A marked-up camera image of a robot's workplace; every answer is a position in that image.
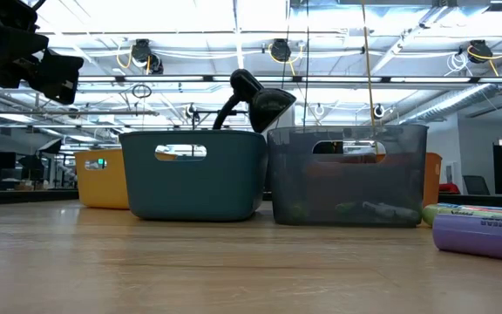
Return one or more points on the blue white-banded marker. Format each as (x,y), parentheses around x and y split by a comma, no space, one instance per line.
(390,211)

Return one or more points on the orange Sharpie highlighter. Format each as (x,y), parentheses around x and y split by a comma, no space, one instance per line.
(495,210)

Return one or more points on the grey ceiling pipe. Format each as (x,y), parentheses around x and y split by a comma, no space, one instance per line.
(103,112)

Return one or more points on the yellow plastic bin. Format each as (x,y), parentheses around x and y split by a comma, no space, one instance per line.
(103,183)

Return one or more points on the teal plastic bin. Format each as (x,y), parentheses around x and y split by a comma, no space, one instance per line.
(190,187)

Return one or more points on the long ceiling light bar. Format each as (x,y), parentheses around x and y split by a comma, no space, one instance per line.
(277,78)

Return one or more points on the grey translucent plastic bin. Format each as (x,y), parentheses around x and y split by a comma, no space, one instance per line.
(347,183)

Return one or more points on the orange plastic bin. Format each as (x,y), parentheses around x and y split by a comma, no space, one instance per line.
(433,179)

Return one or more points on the light green highlighter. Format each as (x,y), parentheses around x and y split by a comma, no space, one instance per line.
(430,213)

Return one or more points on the red object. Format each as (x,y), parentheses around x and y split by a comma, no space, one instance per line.
(448,188)

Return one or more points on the blue highlighter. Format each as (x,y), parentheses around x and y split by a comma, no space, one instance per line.
(464,205)

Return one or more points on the dark office chair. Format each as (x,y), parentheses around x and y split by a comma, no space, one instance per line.
(476,185)

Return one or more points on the purple highlighter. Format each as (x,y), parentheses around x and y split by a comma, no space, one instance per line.
(473,237)

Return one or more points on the black aluminium table frame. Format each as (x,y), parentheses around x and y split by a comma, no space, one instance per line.
(24,196)

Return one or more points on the black camera stand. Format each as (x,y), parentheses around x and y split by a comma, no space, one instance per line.
(268,107)

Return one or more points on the silver ventilation duct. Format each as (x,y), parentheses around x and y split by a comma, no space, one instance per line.
(451,102)

